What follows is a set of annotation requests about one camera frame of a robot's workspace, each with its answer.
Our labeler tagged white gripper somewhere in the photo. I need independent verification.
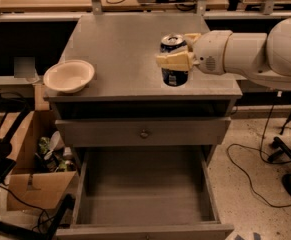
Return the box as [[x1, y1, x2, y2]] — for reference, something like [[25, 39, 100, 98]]
[[156, 30, 233, 75]]

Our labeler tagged blue pepsi can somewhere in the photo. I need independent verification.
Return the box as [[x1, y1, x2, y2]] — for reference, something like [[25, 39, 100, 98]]
[[160, 34, 188, 87]]

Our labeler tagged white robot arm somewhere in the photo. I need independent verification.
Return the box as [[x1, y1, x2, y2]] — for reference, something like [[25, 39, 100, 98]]
[[156, 18, 291, 91]]

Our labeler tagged closed grey drawer with knob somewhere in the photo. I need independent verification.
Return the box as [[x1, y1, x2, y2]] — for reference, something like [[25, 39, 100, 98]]
[[56, 117, 231, 147]]

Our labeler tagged grey drawer cabinet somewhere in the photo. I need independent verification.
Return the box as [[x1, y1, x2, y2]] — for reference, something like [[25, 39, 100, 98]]
[[43, 12, 243, 240]]

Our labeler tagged open grey drawer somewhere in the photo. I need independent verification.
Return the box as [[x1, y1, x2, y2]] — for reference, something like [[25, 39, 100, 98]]
[[56, 147, 234, 240]]

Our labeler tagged white paper bowl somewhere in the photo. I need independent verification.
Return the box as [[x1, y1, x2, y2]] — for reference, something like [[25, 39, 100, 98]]
[[43, 60, 95, 93]]

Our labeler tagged cardboard box with trash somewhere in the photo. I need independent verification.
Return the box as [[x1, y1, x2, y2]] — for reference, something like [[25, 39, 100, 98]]
[[8, 111, 76, 210]]

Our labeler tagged black floor cable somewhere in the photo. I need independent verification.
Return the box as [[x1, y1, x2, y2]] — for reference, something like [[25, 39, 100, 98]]
[[226, 102, 291, 209]]

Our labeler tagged black chair frame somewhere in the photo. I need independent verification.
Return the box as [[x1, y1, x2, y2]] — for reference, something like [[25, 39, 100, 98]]
[[0, 92, 75, 240]]

